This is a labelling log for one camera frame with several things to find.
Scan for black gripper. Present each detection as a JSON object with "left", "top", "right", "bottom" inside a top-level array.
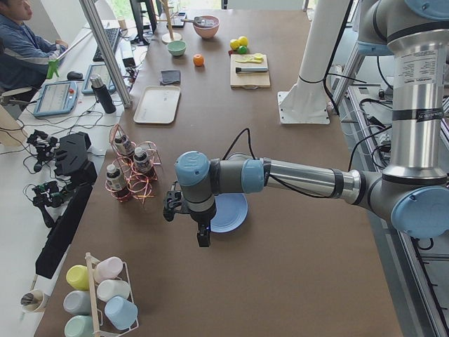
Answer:
[{"left": 163, "top": 181, "right": 210, "bottom": 247}]

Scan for orange mandarin fruit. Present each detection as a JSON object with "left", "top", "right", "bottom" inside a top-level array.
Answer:
[{"left": 192, "top": 53, "right": 205, "bottom": 67}]

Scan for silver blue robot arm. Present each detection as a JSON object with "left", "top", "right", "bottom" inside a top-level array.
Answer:
[{"left": 163, "top": 1, "right": 448, "bottom": 247}]

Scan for blue round plate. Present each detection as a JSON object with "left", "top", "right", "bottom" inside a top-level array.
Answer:
[{"left": 210, "top": 193, "right": 248, "bottom": 233}]

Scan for tea bottle middle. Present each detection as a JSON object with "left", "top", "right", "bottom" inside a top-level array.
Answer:
[{"left": 134, "top": 147, "right": 152, "bottom": 176}]

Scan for tea bottle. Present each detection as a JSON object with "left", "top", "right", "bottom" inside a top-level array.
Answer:
[
  {"left": 114, "top": 133, "right": 134, "bottom": 157},
  {"left": 106, "top": 164, "right": 131, "bottom": 202},
  {"left": 134, "top": 147, "right": 152, "bottom": 176}
]

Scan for pink cup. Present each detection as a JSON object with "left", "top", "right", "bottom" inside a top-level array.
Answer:
[{"left": 93, "top": 256, "right": 123, "bottom": 284}]

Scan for tea bottle front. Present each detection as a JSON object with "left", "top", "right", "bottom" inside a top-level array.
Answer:
[{"left": 106, "top": 164, "right": 131, "bottom": 202}]

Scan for white cup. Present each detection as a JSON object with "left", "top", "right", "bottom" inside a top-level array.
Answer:
[{"left": 97, "top": 279, "right": 130, "bottom": 302}]

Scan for light blue cup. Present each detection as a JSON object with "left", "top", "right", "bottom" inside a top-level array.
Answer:
[{"left": 105, "top": 296, "right": 138, "bottom": 330}]

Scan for tea bottle back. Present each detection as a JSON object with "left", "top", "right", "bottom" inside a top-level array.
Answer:
[{"left": 114, "top": 133, "right": 134, "bottom": 157}]

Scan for yellow cup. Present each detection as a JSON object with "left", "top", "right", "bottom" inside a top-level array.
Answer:
[{"left": 66, "top": 265, "right": 89, "bottom": 291}]

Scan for cream rabbit tray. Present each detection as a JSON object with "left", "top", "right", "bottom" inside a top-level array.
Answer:
[{"left": 133, "top": 86, "right": 181, "bottom": 124}]

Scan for black foam bar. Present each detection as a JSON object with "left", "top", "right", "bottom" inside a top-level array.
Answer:
[{"left": 35, "top": 183, "right": 93, "bottom": 279}]

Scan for grey cup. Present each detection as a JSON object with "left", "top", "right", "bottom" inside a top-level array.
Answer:
[{"left": 63, "top": 290, "right": 91, "bottom": 315}]

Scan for mint green cup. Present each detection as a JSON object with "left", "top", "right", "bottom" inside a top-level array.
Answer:
[{"left": 64, "top": 315, "right": 94, "bottom": 337}]

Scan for black gripper parts pile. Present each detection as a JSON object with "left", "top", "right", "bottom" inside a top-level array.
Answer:
[{"left": 27, "top": 130, "right": 98, "bottom": 228}]

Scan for grey folded cloth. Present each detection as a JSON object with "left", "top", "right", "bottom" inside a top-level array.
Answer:
[{"left": 160, "top": 70, "right": 181, "bottom": 86}]

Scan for bamboo cutting board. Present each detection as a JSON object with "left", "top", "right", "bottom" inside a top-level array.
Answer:
[{"left": 230, "top": 53, "right": 271, "bottom": 88}]

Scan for steel muddler black tip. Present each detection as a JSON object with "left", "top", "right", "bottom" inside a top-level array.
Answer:
[{"left": 235, "top": 67, "right": 269, "bottom": 74}]

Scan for black water bottle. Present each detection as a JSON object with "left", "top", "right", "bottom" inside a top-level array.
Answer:
[{"left": 90, "top": 74, "right": 116, "bottom": 114}]

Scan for yellow plastic knife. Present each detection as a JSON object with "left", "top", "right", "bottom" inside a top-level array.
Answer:
[{"left": 235, "top": 57, "right": 263, "bottom": 64}]

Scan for paper cup with utensils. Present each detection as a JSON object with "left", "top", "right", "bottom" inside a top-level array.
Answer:
[{"left": 20, "top": 289, "right": 50, "bottom": 312}]

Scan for lemon slice upper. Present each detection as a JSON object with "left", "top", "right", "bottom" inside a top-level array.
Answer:
[{"left": 253, "top": 53, "right": 264, "bottom": 61}]

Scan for green lime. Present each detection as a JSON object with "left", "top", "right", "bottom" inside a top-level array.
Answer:
[{"left": 236, "top": 46, "right": 248, "bottom": 55}]

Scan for mint green bowl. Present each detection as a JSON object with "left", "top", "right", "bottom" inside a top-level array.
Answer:
[{"left": 167, "top": 40, "right": 187, "bottom": 57}]

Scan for yellow lemon lower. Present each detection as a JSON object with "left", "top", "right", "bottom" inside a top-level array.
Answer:
[{"left": 229, "top": 39, "right": 240, "bottom": 51}]

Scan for yellow lemon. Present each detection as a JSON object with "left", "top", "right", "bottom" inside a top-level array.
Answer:
[
  {"left": 229, "top": 39, "right": 240, "bottom": 51},
  {"left": 238, "top": 36, "right": 248, "bottom": 46}
]

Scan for yellow lemon upper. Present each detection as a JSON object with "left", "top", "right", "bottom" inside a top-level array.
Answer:
[{"left": 238, "top": 36, "right": 248, "bottom": 46}]

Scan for wooden stand round base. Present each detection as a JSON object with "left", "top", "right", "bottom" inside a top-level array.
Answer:
[{"left": 157, "top": 0, "right": 182, "bottom": 45}]

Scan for blue teach pendant right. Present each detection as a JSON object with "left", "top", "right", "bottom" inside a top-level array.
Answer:
[{"left": 81, "top": 63, "right": 119, "bottom": 95}]

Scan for blue teach pendant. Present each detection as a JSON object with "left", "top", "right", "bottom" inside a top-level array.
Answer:
[
  {"left": 33, "top": 81, "right": 78, "bottom": 117},
  {"left": 81, "top": 63, "right": 119, "bottom": 95}
]

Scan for blue teach pendant left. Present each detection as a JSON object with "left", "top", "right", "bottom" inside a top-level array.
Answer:
[{"left": 33, "top": 81, "right": 78, "bottom": 117}]

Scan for black computer mouse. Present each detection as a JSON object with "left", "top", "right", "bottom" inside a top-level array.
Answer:
[{"left": 67, "top": 71, "right": 83, "bottom": 81}]

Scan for pink bowl with ice cubes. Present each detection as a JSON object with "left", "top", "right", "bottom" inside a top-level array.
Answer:
[{"left": 194, "top": 15, "right": 220, "bottom": 39}]

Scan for black keyboard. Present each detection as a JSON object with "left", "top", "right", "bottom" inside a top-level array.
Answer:
[{"left": 93, "top": 27, "right": 121, "bottom": 62}]

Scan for copper wire bottle rack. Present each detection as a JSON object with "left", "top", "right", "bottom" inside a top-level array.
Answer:
[{"left": 109, "top": 124, "right": 161, "bottom": 202}]

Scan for white wire cup rack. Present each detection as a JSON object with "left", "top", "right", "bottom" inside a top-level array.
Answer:
[{"left": 85, "top": 252, "right": 140, "bottom": 337}]

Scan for white camera stand post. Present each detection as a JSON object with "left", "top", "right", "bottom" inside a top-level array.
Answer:
[{"left": 278, "top": 0, "right": 353, "bottom": 124}]

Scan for aluminium frame post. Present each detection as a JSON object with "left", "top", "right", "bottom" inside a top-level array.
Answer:
[{"left": 79, "top": 0, "right": 132, "bottom": 108}]

